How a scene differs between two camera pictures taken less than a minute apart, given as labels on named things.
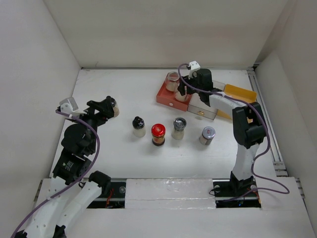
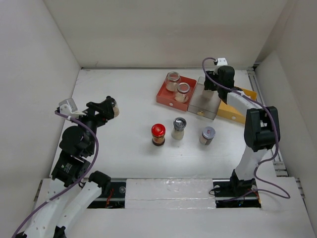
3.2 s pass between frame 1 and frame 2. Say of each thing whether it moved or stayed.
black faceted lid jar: stayed
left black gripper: stayed
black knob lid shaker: moved
